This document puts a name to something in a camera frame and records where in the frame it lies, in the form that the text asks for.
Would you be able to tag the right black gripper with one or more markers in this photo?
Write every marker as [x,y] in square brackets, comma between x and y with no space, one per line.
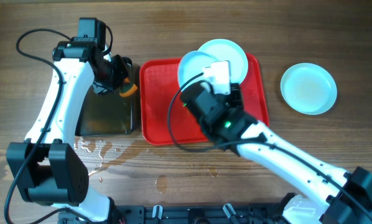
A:
[236,93]

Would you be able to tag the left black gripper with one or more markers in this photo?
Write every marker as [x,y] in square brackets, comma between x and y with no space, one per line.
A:
[124,71]

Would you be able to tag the orange green scrub sponge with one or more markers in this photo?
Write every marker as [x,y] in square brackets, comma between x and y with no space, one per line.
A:
[127,88]

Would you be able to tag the light blue plate bottom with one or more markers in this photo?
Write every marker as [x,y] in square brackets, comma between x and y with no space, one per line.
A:
[193,64]

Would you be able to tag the light blue plate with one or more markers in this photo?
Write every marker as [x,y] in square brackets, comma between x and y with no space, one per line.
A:
[308,88]
[223,49]
[193,64]

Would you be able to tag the light blue plate top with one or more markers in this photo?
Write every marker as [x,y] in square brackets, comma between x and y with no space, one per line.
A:
[223,49]

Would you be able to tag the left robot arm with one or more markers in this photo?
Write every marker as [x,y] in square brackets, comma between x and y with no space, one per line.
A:
[46,169]

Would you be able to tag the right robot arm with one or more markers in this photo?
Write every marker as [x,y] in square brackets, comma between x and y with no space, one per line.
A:
[329,194]

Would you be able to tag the black water tray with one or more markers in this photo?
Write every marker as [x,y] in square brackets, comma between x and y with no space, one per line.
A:
[110,114]

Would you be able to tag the red serving tray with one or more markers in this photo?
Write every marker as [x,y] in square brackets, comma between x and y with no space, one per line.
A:
[158,85]

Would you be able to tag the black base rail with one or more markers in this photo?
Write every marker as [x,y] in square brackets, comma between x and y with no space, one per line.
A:
[256,213]

